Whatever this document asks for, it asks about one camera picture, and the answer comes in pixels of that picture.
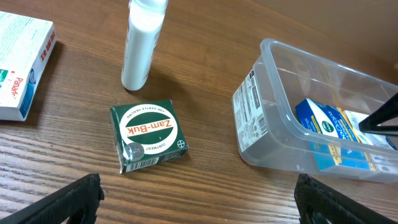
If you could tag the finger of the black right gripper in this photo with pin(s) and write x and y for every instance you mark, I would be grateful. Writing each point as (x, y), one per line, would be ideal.
(372, 124)

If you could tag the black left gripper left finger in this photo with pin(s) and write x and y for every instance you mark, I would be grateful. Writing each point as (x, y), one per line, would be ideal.
(75, 203)

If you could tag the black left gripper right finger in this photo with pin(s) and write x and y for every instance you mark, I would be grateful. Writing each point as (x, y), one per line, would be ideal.
(319, 203)

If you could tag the blue VapoDrops box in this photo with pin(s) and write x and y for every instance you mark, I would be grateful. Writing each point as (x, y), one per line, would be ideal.
(330, 121)

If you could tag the white green Panadol box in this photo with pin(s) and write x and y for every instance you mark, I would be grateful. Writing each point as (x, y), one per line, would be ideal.
(26, 45)

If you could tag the clear plastic container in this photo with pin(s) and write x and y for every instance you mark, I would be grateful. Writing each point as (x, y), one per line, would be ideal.
(268, 130)

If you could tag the green Zam-Buk ointment box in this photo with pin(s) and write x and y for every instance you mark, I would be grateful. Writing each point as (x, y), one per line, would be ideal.
(146, 134)

